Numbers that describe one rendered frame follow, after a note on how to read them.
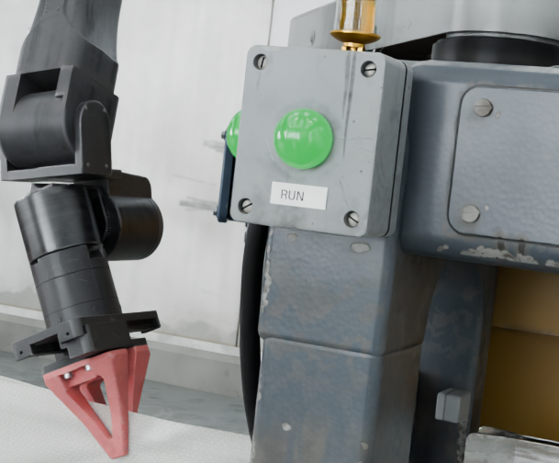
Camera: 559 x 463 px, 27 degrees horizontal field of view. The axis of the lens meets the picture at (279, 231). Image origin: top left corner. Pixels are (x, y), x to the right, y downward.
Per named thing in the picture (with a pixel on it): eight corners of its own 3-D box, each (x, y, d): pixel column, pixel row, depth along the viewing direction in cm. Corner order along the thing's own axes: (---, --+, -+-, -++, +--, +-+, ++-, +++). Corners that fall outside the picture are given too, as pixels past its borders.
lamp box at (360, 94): (228, 220, 59) (247, 43, 58) (265, 220, 63) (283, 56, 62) (365, 238, 56) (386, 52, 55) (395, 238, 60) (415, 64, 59)
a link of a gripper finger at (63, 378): (193, 435, 87) (159, 316, 89) (137, 450, 81) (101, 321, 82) (125, 457, 90) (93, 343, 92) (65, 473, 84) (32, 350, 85)
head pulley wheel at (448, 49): (410, 73, 71) (415, 33, 71) (450, 89, 80) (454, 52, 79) (556, 83, 68) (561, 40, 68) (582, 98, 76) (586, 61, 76)
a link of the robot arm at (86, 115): (-8, 109, 89) (79, 97, 84) (87, 122, 99) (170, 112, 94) (-3, 265, 88) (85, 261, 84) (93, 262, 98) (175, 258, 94)
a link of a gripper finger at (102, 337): (177, 439, 85) (143, 318, 87) (118, 455, 79) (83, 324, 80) (108, 462, 88) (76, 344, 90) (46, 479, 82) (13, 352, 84)
